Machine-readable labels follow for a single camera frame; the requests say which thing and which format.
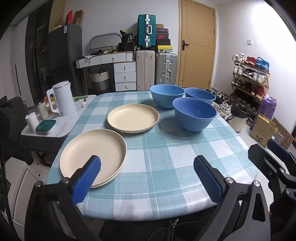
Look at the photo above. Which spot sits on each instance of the white electric kettle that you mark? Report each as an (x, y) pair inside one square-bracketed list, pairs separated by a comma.
[(63, 98)]

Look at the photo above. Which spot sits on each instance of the wooden shoe rack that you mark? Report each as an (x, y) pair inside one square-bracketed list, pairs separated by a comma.
[(250, 82)]

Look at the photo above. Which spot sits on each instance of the silver suitcase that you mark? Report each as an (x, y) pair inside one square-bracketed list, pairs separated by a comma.
[(166, 68)]

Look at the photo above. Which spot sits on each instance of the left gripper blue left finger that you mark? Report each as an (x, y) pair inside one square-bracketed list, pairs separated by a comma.
[(83, 178)]

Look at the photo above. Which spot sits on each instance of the woven laundry basket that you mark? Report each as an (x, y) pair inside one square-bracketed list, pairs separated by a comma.
[(100, 80)]

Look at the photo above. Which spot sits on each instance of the cream jar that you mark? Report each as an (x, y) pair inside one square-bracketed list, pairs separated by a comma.
[(42, 108)]

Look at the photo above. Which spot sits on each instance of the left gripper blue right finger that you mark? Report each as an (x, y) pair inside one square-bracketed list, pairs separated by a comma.
[(211, 178)]

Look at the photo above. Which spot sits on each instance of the cream plate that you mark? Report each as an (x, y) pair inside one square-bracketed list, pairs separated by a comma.
[(133, 118), (106, 147)]

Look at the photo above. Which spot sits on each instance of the wooden door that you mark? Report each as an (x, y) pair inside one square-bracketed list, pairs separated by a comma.
[(197, 44)]

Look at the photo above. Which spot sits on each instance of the white cup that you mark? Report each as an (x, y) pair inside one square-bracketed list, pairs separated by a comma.
[(32, 121)]

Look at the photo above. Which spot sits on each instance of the cardboard cat box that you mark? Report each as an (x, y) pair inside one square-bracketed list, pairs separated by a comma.
[(263, 130)]

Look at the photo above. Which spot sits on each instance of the stacked shoe boxes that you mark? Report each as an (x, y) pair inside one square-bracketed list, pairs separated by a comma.
[(163, 41)]

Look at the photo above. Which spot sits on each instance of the purple plastic bag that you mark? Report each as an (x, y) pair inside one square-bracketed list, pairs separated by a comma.
[(268, 106)]

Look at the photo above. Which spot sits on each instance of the teal lidded container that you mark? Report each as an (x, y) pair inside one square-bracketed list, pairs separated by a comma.
[(46, 126)]

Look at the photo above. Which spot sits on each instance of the blue bowl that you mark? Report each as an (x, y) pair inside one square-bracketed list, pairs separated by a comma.
[(164, 94), (193, 114), (201, 94)]

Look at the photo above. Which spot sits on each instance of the teal suitcase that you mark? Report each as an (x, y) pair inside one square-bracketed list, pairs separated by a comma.
[(146, 31)]

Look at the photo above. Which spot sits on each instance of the grey side table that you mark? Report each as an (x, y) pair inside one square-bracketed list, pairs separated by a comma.
[(53, 131)]

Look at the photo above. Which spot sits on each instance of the beige suitcase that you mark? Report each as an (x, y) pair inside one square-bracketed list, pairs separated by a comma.
[(145, 69)]

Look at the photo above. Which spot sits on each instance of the teal checked tablecloth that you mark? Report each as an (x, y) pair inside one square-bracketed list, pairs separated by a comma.
[(158, 180)]

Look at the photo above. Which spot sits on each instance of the black bag on desk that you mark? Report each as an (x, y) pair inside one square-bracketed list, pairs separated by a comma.
[(127, 42)]

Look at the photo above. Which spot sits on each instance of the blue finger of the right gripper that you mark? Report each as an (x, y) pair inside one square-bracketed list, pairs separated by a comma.
[(267, 165), (280, 152)]

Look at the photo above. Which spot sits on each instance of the white drawer desk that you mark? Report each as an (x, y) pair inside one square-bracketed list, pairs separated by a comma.
[(121, 68)]

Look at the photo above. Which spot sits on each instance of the dark grey refrigerator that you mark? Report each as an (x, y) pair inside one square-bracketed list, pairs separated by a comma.
[(65, 47)]

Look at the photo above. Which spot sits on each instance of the grey folded chair frame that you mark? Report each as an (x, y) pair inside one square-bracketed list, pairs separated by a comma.
[(104, 41)]

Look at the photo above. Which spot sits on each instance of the white trash bin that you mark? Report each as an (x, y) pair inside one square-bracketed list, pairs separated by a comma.
[(237, 118)]

